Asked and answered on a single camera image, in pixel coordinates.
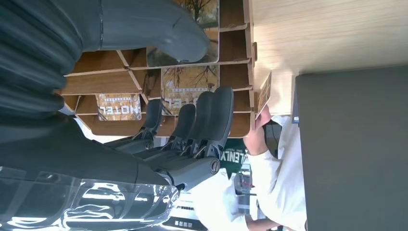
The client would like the wooden card organizer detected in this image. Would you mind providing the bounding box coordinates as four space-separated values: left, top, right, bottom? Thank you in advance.
59 0 259 138

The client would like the grey laptop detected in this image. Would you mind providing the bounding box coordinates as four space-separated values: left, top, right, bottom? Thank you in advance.
292 65 408 231

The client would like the person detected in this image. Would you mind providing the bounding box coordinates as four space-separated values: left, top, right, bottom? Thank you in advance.
188 105 308 231
219 139 254 174

